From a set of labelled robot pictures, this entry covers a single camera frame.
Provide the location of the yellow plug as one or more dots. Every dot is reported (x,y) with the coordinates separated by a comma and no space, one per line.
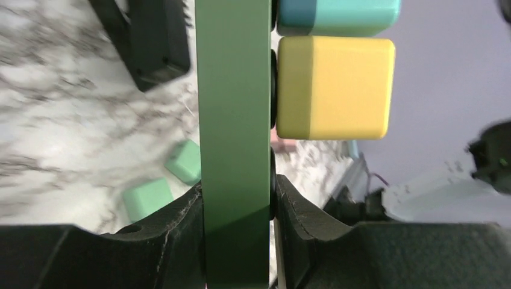
(334,88)

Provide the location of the green plug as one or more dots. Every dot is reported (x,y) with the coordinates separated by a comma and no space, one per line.
(185,162)
(144,199)

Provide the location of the green power strip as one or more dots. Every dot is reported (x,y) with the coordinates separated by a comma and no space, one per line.
(234,94)

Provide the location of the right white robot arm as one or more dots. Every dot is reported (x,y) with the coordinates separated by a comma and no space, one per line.
(474,187)

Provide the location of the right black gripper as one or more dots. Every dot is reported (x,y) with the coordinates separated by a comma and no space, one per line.
(491,155)

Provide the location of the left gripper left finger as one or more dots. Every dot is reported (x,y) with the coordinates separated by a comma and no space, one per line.
(163,250)

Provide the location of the black power strip middle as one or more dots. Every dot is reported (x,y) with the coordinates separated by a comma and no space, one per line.
(151,38)

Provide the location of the pink plug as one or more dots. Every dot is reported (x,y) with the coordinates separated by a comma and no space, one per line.
(281,145)

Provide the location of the blue plug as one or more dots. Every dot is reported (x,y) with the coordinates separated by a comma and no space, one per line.
(345,18)

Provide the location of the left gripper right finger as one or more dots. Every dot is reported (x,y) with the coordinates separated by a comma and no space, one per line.
(318,251)

